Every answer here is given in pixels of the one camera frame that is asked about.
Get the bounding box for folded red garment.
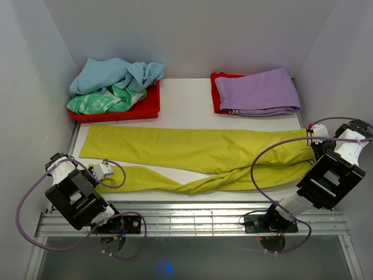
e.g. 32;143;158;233
210;72;243;114

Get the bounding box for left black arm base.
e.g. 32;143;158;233
97;215;142;253

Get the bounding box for aluminium rail frame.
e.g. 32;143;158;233
26;202;364;279

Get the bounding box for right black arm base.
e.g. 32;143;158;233
238;211;298;253

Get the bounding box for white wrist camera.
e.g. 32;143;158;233
307;124;329;146
93;162;114;180

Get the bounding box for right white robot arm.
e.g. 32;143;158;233
262;119;372;232

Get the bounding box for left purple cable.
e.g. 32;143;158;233
15;159;148;261

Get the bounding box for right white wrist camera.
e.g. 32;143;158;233
307;124;329;146

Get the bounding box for red plastic tray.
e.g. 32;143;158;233
70;80;160;124

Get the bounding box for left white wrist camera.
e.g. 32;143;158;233
93;162;114;180

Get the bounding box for green white patterned garment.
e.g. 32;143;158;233
67;86;147;115

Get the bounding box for folded purple trousers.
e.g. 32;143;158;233
215;67;301;117

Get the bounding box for yellow-green trousers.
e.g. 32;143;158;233
79;125;315;195

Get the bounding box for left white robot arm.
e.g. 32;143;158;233
45;153;124;234

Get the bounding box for light blue garment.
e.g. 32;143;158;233
69;58;165;98

